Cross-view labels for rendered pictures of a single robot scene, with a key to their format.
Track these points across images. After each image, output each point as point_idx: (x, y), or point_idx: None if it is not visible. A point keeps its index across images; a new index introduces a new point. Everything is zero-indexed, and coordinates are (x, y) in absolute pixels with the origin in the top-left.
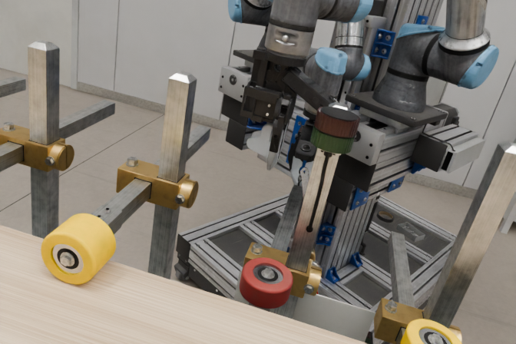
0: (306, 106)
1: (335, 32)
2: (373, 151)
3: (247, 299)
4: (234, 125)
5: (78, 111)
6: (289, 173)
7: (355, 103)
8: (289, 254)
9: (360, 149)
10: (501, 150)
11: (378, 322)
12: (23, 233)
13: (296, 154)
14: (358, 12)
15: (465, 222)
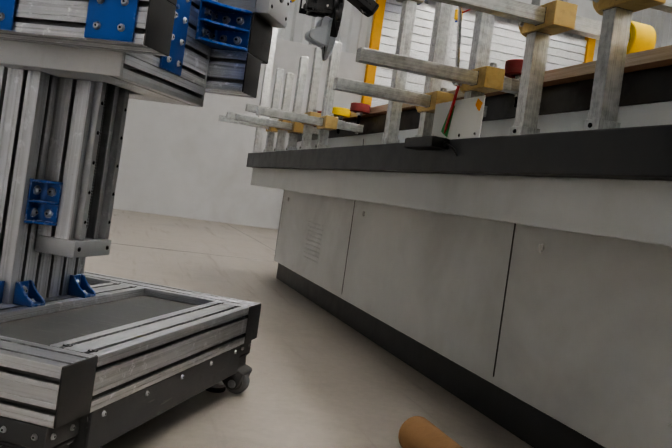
0: None
1: None
2: (288, 11)
3: None
4: (160, 5)
5: None
6: (161, 87)
7: None
8: (488, 61)
9: (283, 10)
10: None
11: (450, 100)
12: (655, 48)
13: (376, 9)
14: None
15: (441, 23)
